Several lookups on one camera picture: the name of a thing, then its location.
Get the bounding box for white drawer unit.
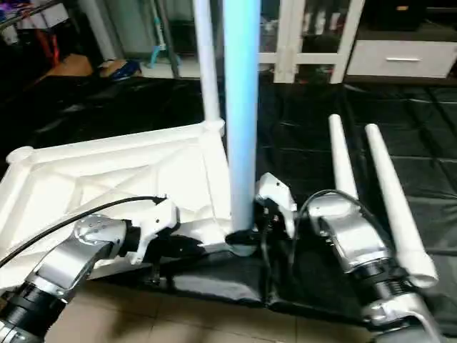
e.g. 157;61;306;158
346;37;457;79

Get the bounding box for black work mat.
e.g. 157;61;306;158
0;75;457;337

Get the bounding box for black speaker box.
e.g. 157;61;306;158
371;0;429;31

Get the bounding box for white plastic table top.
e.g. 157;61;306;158
0;120;262;281

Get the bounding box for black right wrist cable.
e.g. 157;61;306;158
258;189;393;301

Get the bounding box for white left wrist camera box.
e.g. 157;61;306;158
127;199;181;267

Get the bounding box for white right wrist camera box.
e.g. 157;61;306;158
254;172;298;239

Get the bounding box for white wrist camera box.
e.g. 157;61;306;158
127;199;181;267
254;172;298;239

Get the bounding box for brown wooden desk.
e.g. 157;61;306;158
43;54;95;81

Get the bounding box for red cables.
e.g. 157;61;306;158
29;14;61;65

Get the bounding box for white glass-door cabinet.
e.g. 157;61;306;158
193;0;366;85

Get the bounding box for teal long-handled dustpan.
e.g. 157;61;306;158
146;14;172;69

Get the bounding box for white plastic table leg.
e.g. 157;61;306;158
328;114;361;201
223;0;262;257
191;0;225;132
364;123;439;288

